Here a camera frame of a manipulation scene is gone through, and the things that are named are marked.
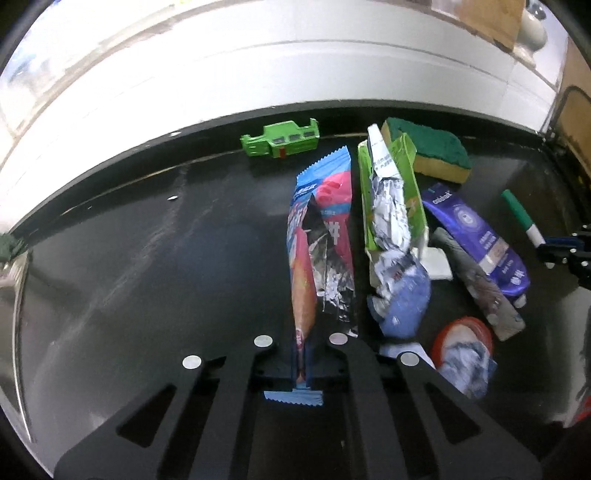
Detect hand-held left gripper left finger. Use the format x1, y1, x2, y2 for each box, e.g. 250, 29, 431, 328
53, 333, 295, 480

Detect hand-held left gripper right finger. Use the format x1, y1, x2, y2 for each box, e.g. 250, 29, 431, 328
313, 331, 542, 480

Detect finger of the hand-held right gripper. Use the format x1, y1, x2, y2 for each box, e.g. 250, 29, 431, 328
542, 224, 591, 252
536, 246, 591, 288

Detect green marker pen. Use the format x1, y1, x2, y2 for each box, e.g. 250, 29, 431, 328
501, 189, 557, 270

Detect blue pink snack wrapper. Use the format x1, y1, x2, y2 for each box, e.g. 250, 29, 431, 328
263, 145, 360, 409

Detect green yellow sponge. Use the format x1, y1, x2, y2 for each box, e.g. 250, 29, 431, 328
381, 117, 472, 185

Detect green toy car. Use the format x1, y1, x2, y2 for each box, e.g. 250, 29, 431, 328
240, 119, 321, 160

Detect white plastic scrap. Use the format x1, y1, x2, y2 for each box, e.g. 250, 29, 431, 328
379, 342, 437, 371

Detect grey crumpled wrapper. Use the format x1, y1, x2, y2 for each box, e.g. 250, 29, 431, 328
431, 226, 527, 342

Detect purple packet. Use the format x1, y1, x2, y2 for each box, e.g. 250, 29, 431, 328
422, 182, 532, 310

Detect crumpled blue silver wrapper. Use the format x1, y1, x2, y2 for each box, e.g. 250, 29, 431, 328
367, 124, 433, 340

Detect white paper piece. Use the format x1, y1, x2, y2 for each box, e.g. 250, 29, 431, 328
410, 247, 454, 281

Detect red rimmed cup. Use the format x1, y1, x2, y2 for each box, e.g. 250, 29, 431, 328
431, 316, 496, 370

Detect brown board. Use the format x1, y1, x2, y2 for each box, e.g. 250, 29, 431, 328
556, 39, 591, 158

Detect green foil wrapper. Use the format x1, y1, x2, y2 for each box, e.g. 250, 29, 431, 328
358, 132, 432, 260

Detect white jar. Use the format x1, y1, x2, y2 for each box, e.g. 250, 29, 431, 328
516, 6, 549, 49

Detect cardboard box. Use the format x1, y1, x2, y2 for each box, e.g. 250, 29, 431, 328
455, 0, 528, 52

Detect dark green object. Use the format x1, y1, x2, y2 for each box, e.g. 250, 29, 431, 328
0, 233, 27, 265

